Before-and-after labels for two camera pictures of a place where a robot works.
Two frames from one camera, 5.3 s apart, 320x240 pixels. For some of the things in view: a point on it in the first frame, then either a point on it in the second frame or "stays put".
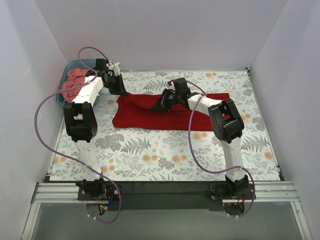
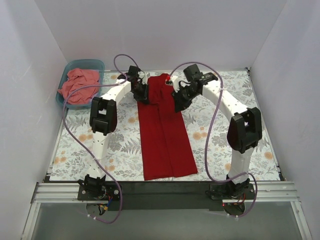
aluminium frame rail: x=52 y=193 stays put
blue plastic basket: x=87 y=64 stays put
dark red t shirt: x=201 y=120 → x=166 y=149
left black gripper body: x=116 y=86 → x=142 y=92
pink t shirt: x=75 y=77 stays put
